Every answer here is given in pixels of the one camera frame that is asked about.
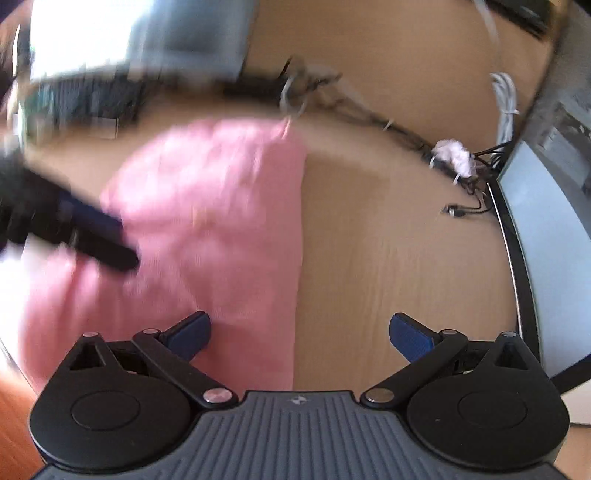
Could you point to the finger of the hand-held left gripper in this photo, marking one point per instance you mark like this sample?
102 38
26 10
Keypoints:
111 256
94 217

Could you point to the white computer case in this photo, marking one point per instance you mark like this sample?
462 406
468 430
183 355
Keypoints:
554 161

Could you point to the crumpled white tissue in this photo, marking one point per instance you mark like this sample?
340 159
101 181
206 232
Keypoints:
455 157

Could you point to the black curved monitor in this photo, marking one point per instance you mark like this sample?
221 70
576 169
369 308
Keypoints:
138 37

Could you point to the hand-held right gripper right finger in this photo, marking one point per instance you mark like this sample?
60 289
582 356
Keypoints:
410 336

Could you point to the black power socket rail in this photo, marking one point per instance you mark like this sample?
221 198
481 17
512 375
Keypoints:
526 14

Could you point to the pink ribbed top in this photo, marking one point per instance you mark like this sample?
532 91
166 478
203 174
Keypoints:
203 221

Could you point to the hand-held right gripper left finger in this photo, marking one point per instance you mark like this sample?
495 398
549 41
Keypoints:
190 336

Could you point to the black keyboard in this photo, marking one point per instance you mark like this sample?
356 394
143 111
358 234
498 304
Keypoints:
87 99

